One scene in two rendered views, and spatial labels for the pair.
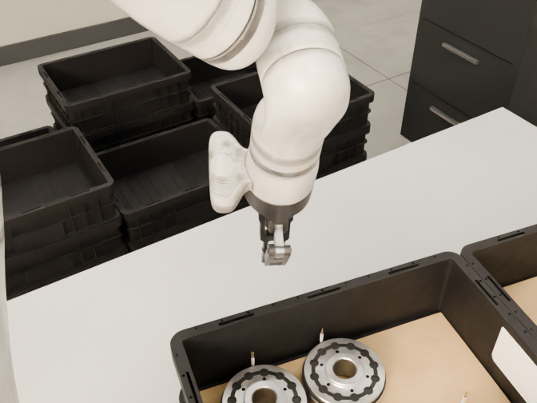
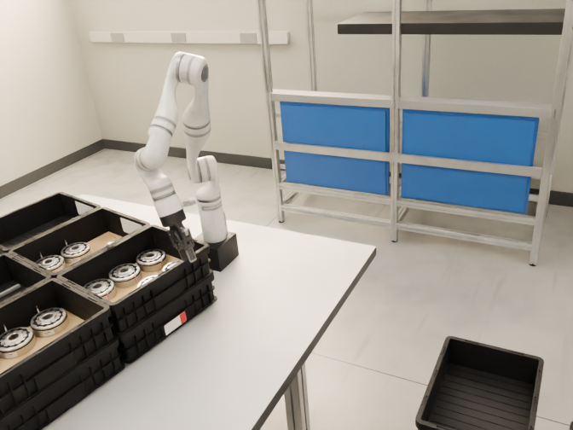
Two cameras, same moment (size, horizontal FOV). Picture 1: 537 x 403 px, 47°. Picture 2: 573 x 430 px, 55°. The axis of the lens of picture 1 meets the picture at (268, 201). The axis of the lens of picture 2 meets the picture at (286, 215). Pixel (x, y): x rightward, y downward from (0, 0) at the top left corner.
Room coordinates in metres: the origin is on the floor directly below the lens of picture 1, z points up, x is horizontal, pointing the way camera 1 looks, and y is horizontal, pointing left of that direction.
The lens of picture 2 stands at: (1.98, -0.43, 1.83)
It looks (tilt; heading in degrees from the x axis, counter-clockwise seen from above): 27 degrees down; 151
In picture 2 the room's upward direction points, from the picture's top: 5 degrees counter-clockwise
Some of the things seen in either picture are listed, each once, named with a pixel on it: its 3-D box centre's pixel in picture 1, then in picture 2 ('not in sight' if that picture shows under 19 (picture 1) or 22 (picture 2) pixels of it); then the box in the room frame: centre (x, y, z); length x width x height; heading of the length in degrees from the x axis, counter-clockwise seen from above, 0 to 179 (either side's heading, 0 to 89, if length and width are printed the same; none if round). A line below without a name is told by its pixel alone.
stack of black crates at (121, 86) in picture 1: (124, 129); not in sight; (1.75, 0.48, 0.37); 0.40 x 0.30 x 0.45; 122
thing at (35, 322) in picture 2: not in sight; (48, 318); (0.43, -0.41, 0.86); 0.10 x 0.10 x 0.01
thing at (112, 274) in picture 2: not in sight; (124, 271); (0.32, -0.15, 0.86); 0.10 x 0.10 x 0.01
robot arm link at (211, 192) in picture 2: not in sight; (205, 179); (0.20, 0.23, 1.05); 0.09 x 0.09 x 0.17; 78
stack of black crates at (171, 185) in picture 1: (176, 207); not in sight; (1.41, 0.27, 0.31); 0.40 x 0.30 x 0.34; 122
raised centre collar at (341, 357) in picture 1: (344, 369); not in sight; (0.46, -0.09, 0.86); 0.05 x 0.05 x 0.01
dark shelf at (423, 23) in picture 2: not in sight; (453, 21); (-0.29, 1.99, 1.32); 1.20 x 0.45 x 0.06; 32
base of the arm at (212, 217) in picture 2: not in sight; (211, 217); (0.20, 0.23, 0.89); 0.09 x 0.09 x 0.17; 31
